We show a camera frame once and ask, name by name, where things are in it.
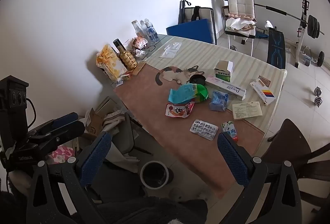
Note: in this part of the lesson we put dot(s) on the orange snack wrapper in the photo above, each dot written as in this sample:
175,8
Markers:
139,42

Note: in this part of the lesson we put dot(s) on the beige cloth bag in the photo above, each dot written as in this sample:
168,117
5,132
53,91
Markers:
239,24

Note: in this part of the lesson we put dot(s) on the white and green box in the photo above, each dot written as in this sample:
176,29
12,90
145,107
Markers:
223,73

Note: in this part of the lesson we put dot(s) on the white striped medicine box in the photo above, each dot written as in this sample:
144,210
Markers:
263,92

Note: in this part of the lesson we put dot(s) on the chrome dumbbell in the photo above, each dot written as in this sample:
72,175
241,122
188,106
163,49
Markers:
318,96

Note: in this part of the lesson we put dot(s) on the blue label water bottle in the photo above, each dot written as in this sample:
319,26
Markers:
148,29
154,33

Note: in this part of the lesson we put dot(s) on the white rim trash bin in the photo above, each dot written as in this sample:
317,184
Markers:
154,175

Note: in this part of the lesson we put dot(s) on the white barbell rack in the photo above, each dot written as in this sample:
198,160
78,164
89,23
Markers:
303,20

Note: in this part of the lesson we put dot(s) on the gold grenade-shaped bottle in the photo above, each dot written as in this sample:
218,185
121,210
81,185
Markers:
127,59

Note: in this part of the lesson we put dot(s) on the red snack wrapper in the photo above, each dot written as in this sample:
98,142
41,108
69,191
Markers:
178,110

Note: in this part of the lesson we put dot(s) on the brown card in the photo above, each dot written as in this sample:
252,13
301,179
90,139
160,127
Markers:
265,81

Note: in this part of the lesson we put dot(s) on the long white pink box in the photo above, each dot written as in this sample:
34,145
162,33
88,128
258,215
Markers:
226,88

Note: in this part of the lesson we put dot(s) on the black weight bench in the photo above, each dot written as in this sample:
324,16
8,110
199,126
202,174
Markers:
275,46

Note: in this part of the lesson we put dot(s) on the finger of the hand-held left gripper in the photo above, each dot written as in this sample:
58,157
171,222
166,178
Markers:
64,118
71,130

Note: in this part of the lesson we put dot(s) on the clear glass bottle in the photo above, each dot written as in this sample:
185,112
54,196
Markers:
136,28

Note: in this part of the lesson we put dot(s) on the black frame chair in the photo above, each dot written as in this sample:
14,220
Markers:
205,11

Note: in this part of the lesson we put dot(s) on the teal paper packet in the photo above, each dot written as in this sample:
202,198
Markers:
180,94

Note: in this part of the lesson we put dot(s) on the blue board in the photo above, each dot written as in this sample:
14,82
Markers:
193,29

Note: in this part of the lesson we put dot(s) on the clear plastic bag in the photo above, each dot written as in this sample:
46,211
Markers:
170,50

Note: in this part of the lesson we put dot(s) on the cardboard box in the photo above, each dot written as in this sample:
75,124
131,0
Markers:
94,123

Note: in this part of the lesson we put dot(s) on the silver blister pack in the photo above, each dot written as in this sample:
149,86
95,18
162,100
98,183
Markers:
203,129

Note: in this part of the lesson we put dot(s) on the black round lid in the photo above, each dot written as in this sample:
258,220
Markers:
197,79

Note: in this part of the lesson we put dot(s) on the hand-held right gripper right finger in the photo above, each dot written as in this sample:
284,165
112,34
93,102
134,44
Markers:
232,159

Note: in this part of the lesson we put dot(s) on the yellow snack bag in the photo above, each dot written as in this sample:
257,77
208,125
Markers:
109,61

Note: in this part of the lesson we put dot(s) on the pink patterned packet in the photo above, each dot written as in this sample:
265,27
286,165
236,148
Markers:
61,154

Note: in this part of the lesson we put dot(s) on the blue plastic wrapper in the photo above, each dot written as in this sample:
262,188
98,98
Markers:
219,100

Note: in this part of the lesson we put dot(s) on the dark brown chair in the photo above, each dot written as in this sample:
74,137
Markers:
291,141

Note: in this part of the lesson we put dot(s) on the green plastic lid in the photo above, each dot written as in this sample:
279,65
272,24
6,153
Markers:
202,93

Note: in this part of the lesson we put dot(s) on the brown paper packet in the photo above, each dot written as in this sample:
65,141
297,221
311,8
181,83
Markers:
138,69

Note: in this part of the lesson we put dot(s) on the black plate dumbbell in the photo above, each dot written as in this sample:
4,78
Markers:
320,58

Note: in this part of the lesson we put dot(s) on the small green white carton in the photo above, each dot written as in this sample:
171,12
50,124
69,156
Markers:
229,130

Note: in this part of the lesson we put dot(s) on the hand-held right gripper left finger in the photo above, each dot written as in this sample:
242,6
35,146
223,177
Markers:
96,155

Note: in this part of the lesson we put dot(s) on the white paper leaflet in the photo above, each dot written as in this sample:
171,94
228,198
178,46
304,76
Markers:
246,110

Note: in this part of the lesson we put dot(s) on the barbell with black plates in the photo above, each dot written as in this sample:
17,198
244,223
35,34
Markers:
314,27

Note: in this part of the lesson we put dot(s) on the white padded chair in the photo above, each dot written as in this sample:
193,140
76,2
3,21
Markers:
239,5

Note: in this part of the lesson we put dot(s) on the calico cat figure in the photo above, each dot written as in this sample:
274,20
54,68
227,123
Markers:
167,74

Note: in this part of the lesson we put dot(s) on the grey chair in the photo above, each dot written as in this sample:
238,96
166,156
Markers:
125,133

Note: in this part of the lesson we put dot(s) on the black folded tripod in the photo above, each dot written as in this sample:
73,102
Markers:
181,11

